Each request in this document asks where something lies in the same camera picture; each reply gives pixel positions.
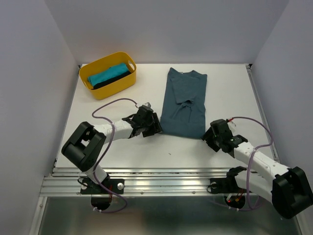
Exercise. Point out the aluminium front rail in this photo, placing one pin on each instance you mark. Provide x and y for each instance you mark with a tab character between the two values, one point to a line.
139	182

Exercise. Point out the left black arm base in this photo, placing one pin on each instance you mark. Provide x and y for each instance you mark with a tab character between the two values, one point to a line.
88	187

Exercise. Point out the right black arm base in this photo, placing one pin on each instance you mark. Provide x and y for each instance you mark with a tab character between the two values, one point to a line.
227	184

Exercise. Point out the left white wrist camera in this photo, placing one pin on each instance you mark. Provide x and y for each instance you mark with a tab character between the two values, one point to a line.
147	104

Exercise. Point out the dark blue-grey t shirt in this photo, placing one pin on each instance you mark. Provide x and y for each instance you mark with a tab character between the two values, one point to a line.
183	111

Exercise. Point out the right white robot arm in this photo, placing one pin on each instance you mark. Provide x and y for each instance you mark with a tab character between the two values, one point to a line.
287	189

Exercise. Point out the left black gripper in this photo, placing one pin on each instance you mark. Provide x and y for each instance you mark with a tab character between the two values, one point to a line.
156	127

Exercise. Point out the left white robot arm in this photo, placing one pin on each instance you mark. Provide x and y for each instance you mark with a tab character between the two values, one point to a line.
86	142

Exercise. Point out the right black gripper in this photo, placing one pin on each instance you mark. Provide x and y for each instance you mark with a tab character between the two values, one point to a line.
208	134

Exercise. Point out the rolled black t shirt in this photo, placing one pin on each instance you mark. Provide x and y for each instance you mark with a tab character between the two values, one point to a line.
111	80

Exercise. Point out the aluminium right side rail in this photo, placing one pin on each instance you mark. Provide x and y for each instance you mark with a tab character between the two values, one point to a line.
261	110

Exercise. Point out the rolled teal t shirt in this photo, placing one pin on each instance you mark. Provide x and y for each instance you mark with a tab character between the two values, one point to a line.
111	72

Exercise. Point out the yellow plastic basket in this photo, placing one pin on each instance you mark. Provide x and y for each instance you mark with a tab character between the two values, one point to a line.
103	64

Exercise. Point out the aluminium rail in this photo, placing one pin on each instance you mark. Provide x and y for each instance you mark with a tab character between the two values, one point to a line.
139	182
261	110

